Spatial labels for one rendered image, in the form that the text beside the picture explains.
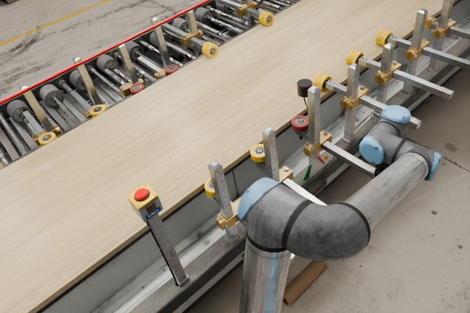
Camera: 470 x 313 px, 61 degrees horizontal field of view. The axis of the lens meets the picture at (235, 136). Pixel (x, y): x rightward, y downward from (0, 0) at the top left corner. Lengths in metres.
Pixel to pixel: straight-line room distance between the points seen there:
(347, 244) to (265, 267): 0.21
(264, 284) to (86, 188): 1.01
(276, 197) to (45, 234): 1.09
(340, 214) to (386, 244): 1.66
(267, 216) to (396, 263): 1.66
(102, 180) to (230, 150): 0.56
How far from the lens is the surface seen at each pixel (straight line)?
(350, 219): 0.85
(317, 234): 0.81
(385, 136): 1.33
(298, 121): 1.80
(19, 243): 1.75
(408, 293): 2.37
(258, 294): 1.02
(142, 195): 1.19
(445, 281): 2.46
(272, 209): 0.84
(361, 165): 1.68
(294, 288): 2.23
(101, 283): 1.70
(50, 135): 2.15
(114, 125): 2.03
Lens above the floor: 2.09
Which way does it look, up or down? 43 degrees down
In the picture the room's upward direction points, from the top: 11 degrees counter-clockwise
